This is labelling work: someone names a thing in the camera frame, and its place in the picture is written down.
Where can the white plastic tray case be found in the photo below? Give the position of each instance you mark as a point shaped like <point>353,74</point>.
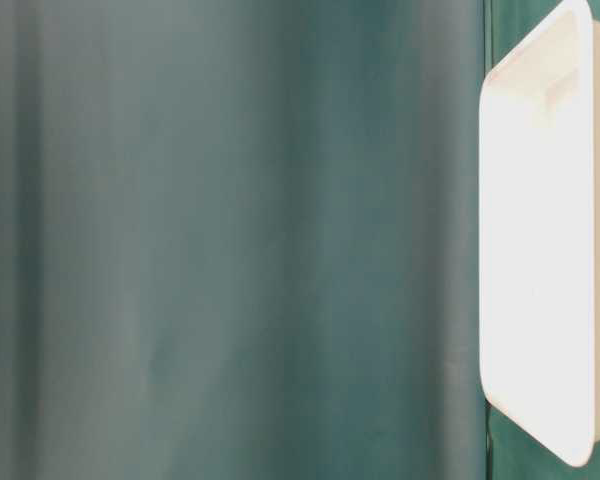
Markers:
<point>539,233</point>

